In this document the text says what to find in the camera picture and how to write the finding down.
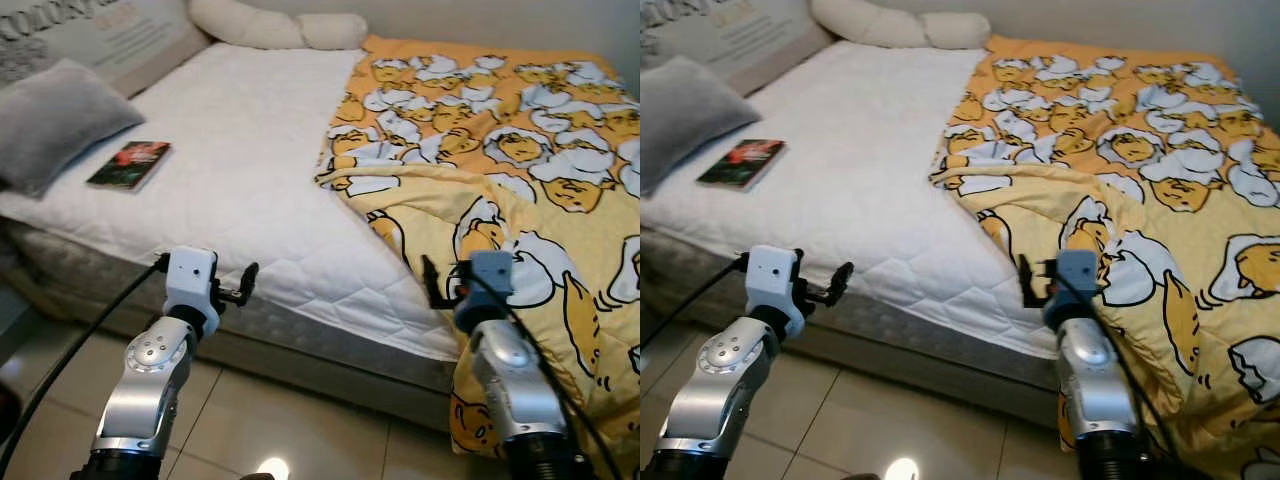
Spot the dark green red book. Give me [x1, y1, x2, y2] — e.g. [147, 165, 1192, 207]
[86, 140, 173, 193]
[697, 138, 788, 193]

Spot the grey pillow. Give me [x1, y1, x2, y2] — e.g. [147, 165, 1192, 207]
[0, 58, 146, 199]
[640, 55, 763, 196]

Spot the grey bed base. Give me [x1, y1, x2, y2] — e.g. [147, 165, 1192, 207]
[640, 235, 1063, 429]
[0, 225, 461, 433]

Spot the white quilted mattress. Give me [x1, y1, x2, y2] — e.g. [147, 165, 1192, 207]
[640, 40, 1066, 396]
[0, 42, 471, 396]

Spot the grey printed headboard cushion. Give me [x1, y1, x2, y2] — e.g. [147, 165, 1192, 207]
[640, 0, 836, 96]
[0, 0, 213, 99]

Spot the small cream pillow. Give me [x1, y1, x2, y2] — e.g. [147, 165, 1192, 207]
[920, 12, 993, 51]
[298, 12, 369, 51]

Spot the long cream bolster pillow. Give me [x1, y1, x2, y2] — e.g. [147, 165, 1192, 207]
[188, 0, 311, 51]
[810, 0, 931, 49]

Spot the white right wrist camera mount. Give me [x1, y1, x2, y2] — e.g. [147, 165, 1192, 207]
[453, 250, 516, 334]
[1043, 250, 1101, 331]

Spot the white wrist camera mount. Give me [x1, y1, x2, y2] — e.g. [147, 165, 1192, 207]
[163, 247, 221, 336]
[453, 250, 516, 334]
[745, 245, 806, 339]
[1043, 250, 1101, 331]

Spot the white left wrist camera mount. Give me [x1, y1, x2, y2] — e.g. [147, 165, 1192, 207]
[163, 247, 221, 336]
[745, 245, 806, 339]

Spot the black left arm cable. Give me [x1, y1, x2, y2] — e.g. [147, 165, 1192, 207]
[640, 253, 751, 351]
[0, 255, 171, 476]

